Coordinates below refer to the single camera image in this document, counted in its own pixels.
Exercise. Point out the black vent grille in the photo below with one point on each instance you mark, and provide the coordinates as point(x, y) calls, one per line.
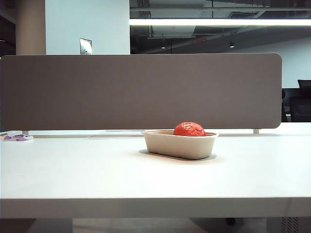
point(290, 225)

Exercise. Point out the purple and white packet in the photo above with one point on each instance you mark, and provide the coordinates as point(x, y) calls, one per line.
point(14, 137)

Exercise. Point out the beige paper lunchbox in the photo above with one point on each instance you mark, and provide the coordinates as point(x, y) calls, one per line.
point(179, 146)

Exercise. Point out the orange fruit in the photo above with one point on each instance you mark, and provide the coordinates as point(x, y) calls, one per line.
point(190, 129)

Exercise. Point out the white divider bracket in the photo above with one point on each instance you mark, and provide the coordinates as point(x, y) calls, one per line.
point(256, 131)
point(25, 133)

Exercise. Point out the silver wall plate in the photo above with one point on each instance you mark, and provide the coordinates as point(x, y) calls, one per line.
point(85, 46)

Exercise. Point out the black ceiling spotlight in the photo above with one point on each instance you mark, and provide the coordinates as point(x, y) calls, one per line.
point(232, 45)

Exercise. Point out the black office chair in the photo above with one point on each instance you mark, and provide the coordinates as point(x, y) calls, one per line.
point(300, 106)

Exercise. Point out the grey fabric desk divider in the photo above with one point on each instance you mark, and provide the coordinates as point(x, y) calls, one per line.
point(145, 92)

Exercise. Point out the long white ceiling light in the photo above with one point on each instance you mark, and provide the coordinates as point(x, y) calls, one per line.
point(218, 21)

